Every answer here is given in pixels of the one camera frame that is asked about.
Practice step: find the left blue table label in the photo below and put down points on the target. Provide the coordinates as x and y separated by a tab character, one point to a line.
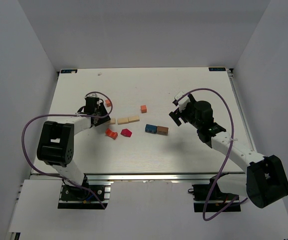
68	71

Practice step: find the orange cube left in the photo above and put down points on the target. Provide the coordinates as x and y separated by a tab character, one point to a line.
108	103

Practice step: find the right blue table label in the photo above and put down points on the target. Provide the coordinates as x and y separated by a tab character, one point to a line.
217	69

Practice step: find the red roof block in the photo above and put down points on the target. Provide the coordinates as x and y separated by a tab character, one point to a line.
126	133

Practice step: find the aluminium table rail right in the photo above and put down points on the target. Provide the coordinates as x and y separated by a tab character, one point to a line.
240	107

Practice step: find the orange cube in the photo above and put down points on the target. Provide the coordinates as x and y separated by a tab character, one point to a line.
143	109
108	103

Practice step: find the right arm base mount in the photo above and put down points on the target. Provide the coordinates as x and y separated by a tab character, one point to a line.
217	199

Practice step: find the brown wood block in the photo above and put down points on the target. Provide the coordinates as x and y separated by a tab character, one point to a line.
162	130

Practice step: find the aluminium table rail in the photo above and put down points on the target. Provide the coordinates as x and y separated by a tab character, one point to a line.
240	107
151	176

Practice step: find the aluminium table rail front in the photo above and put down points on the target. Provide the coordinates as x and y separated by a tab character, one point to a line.
151	176

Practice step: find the orange cube centre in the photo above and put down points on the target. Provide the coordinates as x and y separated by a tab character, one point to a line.
143	109

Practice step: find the blue wood block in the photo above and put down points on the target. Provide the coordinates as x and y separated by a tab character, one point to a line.
151	128

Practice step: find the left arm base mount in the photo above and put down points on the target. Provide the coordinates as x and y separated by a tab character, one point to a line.
74	198

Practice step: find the natural wood block hotel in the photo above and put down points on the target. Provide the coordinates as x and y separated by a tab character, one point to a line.
133	119

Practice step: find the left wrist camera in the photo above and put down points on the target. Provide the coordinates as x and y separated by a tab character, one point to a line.
92	95

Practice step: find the orange arch block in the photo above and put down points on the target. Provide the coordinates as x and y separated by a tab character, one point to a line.
111	134

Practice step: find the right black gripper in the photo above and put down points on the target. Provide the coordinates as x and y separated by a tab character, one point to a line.
180	113

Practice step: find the blue table label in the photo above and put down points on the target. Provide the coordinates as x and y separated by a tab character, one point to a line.
68	71
217	69

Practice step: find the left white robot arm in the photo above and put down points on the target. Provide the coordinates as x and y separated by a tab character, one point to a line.
56	143

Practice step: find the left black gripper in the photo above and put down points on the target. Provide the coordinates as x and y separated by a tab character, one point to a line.
103	116

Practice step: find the small natural wood block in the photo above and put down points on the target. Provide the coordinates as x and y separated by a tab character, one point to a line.
111	121

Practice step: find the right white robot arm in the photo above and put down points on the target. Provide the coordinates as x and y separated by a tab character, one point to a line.
264	180

